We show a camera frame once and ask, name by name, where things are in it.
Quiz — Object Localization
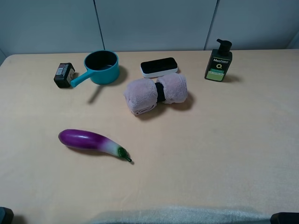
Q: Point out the teal saucepan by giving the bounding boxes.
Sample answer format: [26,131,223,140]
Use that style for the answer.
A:
[71,50,120,88]

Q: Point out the dark green pump bottle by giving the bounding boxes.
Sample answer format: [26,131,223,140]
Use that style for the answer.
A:
[205,39,233,82]

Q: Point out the black object bottom right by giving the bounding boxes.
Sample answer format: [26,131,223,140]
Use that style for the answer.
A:
[270,212,299,224]

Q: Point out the black and white eraser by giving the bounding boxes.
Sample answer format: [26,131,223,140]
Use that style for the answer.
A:
[140,57,178,78]

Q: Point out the black object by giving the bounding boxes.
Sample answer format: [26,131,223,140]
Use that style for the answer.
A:
[0,207,14,224]
[270,212,299,224]

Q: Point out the small black box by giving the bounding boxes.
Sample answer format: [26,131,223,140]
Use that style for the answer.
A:
[54,63,75,88]

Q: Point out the black object bottom left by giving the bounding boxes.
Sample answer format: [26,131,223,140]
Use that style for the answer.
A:
[0,207,14,224]

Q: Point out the pink towel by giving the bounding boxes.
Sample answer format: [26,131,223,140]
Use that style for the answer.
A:
[124,73,188,115]

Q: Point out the purple toy eggplant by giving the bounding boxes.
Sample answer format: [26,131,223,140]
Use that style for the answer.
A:
[58,129,132,162]

